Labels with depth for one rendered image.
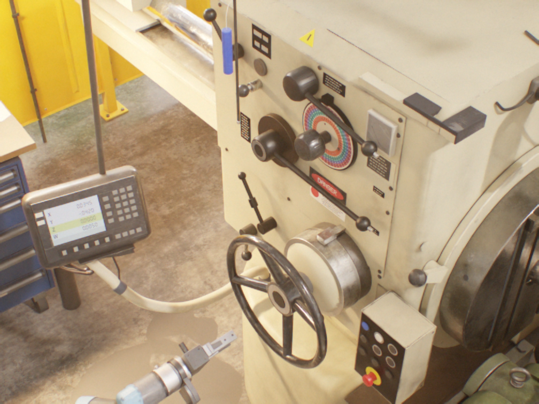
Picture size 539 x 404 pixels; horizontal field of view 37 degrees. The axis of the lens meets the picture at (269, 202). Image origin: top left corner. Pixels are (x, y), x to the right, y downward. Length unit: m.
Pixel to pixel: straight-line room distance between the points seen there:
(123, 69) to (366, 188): 3.05
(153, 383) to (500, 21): 1.19
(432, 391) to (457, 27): 1.28
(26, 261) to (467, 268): 2.05
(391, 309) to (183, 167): 2.58
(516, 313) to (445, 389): 0.54
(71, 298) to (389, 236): 2.09
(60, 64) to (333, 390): 2.56
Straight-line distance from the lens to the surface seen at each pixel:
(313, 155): 1.84
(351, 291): 2.03
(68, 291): 3.69
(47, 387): 3.55
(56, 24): 4.44
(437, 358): 2.81
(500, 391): 1.96
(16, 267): 3.51
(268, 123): 2.07
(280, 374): 2.94
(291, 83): 1.84
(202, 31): 2.95
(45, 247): 2.41
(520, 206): 1.99
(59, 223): 2.39
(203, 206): 4.16
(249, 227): 2.42
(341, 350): 2.80
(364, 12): 1.94
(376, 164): 1.83
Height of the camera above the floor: 2.84
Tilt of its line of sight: 43 degrees down
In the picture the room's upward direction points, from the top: straight up
